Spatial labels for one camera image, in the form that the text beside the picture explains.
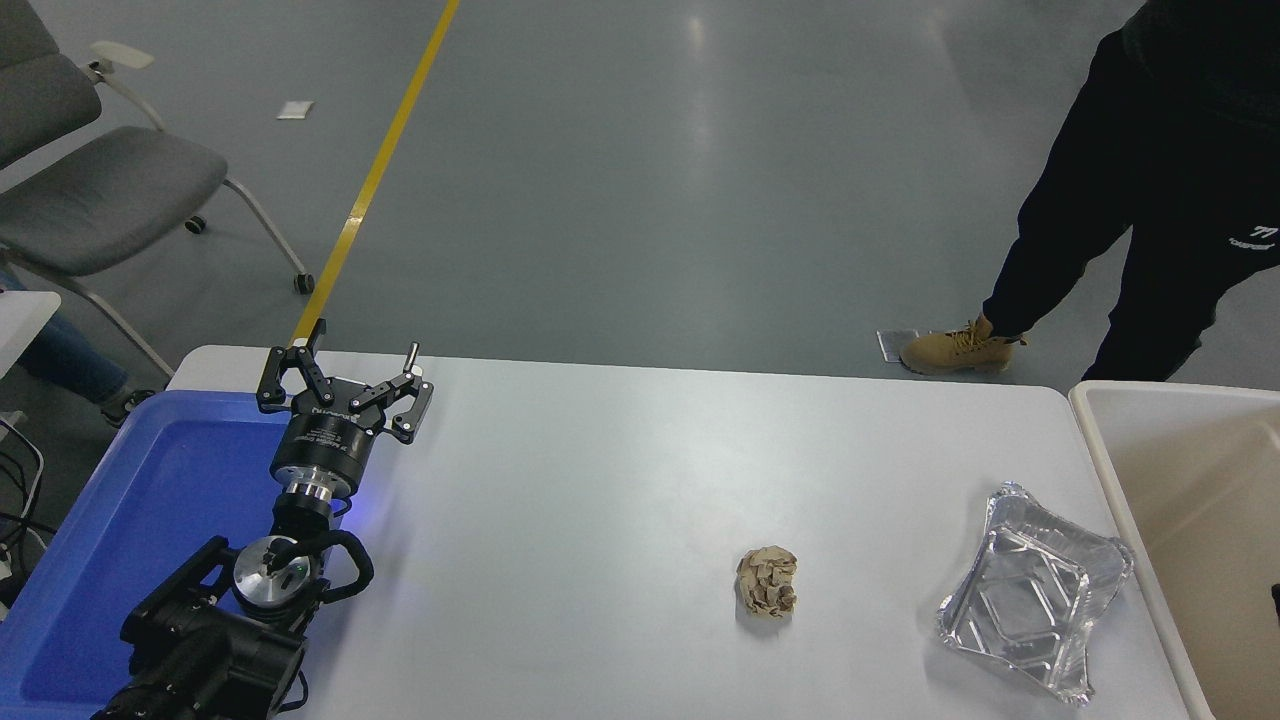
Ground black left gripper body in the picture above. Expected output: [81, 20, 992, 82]
[271, 404, 382, 492]

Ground blue plastic tray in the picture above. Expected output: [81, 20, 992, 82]
[0, 388, 351, 720]

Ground seated person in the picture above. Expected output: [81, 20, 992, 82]
[0, 270, 159, 429]

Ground grey office chair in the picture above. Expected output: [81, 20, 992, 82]
[0, 0, 316, 381]

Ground white desk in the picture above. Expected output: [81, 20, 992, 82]
[0, 290, 62, 379]

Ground crumpled tan paper ball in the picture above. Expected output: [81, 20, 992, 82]
[736, 546, 801, 619]

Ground silver foil tray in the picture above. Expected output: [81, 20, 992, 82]
[935, 480, 1136, 709]

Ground large pale bin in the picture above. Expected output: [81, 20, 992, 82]
[1068, 378, 1280, 720]

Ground black cable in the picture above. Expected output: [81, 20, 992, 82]
[0, 412, 47, 546]

